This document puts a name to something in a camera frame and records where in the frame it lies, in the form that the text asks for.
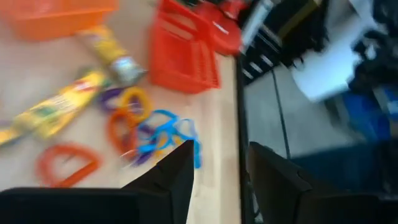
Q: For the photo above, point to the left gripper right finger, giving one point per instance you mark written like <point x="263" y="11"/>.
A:
<point x="311" y="208"/>

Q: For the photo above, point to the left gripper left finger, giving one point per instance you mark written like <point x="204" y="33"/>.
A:
<point x="93" y="207"/>

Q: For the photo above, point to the orange spiral coil wristband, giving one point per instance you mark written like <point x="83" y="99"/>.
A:
<point x="112" y="130"/>
<point x="46" y="161"/>

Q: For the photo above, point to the purple spiral coil wristband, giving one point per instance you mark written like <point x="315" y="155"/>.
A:
<point x="105" y="98"/>
<point x="143" y="157"/>

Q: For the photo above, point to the yellow spiral coil wristband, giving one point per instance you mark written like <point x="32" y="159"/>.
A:
<point x="162" y="146"/>
<point x="146" y="102"/>

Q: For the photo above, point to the yellow crayon box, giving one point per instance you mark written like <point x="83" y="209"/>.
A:
<point x="56" y="107"/>

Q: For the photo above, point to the blue rubber band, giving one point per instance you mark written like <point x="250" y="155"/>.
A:
<point x="197" y="155"/>
<point x="164" y="126"/>

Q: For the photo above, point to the yellow-green snack bag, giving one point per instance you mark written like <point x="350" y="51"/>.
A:
<point x="109" y="49"/>

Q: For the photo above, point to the red plastic basket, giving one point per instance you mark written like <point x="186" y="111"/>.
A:
<point x="183" y="59"/>

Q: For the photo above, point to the orange plastic basket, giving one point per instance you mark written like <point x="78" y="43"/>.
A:
<point x="56" y="21"/>

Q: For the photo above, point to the white box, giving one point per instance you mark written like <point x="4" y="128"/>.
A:
<point x="326" y="71"/>

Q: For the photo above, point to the black background equipment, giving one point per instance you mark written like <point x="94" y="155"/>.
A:
<point x="289" y="37"/>

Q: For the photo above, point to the black table frame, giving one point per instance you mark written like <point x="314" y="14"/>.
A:
<point x="241" y="124"/>

